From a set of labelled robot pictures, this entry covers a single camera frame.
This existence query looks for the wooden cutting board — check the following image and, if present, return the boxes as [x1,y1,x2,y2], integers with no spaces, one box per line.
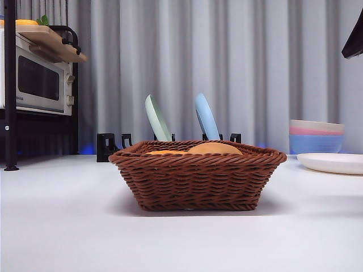
[15,24,88,63]

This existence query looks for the brown wicker basket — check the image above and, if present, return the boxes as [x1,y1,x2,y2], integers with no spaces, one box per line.
[108,140,288,212]

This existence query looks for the pale green plate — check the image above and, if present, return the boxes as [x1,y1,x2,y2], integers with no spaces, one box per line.
[145,94,173,142]

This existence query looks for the white toaster oven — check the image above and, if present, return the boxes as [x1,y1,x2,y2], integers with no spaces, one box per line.
[0,28,75,116]

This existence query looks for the yellow orange food item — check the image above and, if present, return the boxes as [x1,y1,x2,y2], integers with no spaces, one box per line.
[0,18,39,27]

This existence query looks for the white plate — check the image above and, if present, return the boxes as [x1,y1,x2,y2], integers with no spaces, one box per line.
[297,152,363,175]

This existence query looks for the beige bowl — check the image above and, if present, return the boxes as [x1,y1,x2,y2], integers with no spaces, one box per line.
[289,119,345,133]

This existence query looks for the grey pleated curtain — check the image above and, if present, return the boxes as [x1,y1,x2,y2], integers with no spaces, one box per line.
[11,0,363,155]

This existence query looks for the black metal shelf frame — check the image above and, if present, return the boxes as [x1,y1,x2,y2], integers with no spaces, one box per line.
[0,0,83,171]

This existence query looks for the blue bowl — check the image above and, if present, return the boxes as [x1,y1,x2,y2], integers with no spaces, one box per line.
[289,134,345,155]

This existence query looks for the light blue plate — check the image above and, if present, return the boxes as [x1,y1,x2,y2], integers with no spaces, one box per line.
[194,92,222,141]

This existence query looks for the brown potato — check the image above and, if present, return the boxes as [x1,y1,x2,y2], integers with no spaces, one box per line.
[187,142,244,156]

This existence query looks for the pink bowl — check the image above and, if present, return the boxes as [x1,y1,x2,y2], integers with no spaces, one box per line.
[289,126,345,136]

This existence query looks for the black dish rack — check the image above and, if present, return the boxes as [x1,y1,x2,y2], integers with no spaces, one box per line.
[96,131,242,163]

